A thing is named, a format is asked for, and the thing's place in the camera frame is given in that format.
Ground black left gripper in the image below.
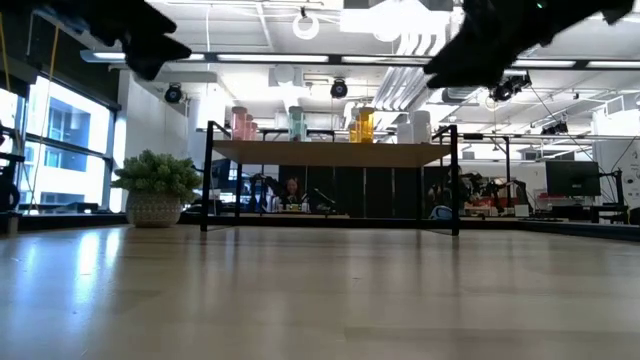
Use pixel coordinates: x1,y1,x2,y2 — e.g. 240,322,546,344
29,0,194,82

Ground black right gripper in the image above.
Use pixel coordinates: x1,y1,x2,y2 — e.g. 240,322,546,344
423,0,636,91

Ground clear pill bottle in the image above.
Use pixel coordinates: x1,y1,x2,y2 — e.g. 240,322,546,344
409,110,433,145

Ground small orange pill bottle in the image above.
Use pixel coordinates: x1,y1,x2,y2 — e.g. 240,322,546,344
358,106,376,144

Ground black ceiling spotlights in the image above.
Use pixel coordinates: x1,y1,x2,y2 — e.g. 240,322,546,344
488,73,533,104
541,119,570,136

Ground long ceiling light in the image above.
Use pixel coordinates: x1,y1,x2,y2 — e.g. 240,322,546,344
79,48,331,65
342,54,640,71

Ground black computer monitor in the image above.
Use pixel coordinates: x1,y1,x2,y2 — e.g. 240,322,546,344
544,159,602,198

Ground green potted plant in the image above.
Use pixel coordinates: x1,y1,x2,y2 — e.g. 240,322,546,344
110,149,204,230

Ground person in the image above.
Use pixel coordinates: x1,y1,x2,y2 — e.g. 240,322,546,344
278,177,307,212

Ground silver ventilation duct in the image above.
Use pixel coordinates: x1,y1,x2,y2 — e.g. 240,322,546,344
372,29,481,112

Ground white ceiling ring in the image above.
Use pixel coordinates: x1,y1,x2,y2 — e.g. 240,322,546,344
292,12,321,41

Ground wooden shelf black metal frame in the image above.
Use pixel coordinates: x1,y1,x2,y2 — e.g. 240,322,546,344
199,119,461,237

